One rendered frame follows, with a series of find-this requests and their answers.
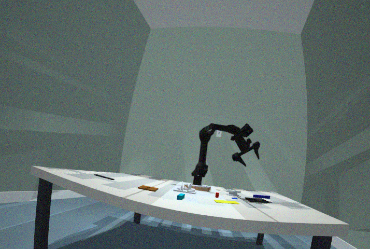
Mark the small teal rectangular block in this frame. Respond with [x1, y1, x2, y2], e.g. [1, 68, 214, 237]
[177, 193, 185, 200]

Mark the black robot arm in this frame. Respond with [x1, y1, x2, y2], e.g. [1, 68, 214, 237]
[192, 123, 253, 185]

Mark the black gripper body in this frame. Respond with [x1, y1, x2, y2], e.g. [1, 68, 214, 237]
[232, 140, 260, 161]

